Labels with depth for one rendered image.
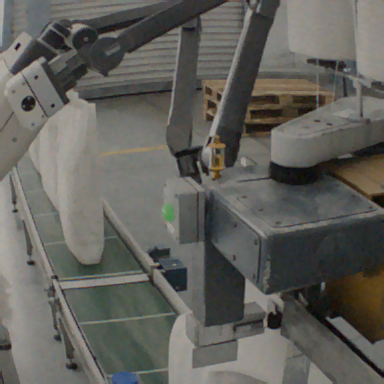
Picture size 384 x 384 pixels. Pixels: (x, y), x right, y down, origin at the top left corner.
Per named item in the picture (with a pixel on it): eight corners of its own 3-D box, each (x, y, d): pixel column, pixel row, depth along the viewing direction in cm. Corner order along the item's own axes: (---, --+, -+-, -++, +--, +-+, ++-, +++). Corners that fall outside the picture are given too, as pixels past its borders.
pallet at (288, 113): (202, 105, 750) (202, 92, 746) (303, 102, 789) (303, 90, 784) (234, 123, 675) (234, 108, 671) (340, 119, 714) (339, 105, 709)
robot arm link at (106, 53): (242, -32, 155) (253, -40, 145) (273, 10, 158) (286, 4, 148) (79, 53, 150) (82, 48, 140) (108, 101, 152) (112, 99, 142)
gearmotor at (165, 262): (137, 268, 342) (136, 239, 338) (167, 265, 347) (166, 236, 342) (156, 295, 315) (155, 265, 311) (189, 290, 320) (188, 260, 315)
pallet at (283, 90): (203, 92, 747) (202, 79, 742) (304, 91, 777) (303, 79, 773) (226, 108, 672) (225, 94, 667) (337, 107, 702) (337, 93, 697)
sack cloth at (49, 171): (37, 188, 424) (36, 74, 401) (69, 184, 431) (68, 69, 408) (49, 213, 382) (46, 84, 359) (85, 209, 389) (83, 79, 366)
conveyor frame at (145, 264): (9, 169, 499) (8, 151, 494) (66, 161, 514) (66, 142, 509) (56, 307, 297) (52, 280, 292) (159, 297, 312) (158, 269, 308)
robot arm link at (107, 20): (196, 4, 203) (193, -12, 194) (204, 36, 199) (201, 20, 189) (55, 37, 205) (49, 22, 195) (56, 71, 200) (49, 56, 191)
